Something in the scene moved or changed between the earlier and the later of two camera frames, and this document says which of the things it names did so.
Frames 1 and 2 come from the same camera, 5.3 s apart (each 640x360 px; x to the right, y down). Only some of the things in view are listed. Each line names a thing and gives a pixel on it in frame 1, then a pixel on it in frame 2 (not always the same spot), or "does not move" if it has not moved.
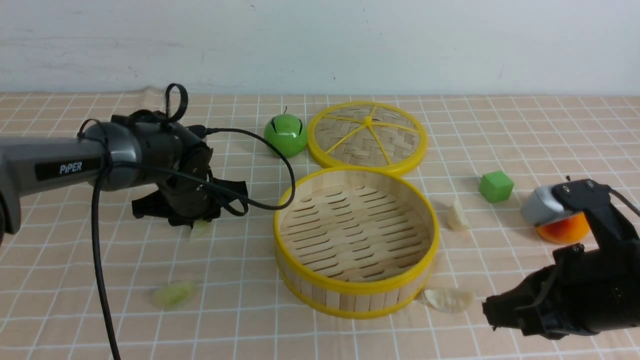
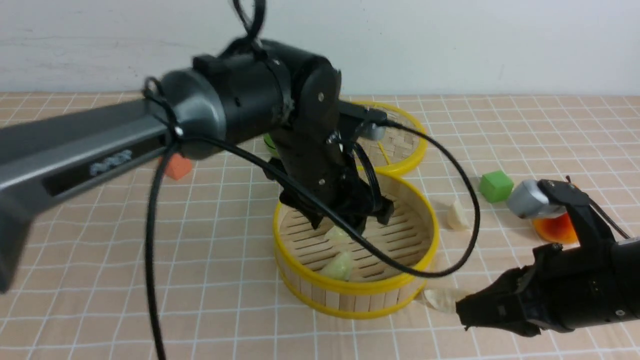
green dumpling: x=201 y=229 → x=337 y=236
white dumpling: x=456 y=217 does not move
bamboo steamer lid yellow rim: x=374 y=135 does not move
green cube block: x=496 y=187 does not move
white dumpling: x=450 y=300 does not move
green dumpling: x=171 y=295 → x=340 y=267
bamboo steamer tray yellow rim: x=356 y=242 does not move
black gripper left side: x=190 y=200 → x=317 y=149
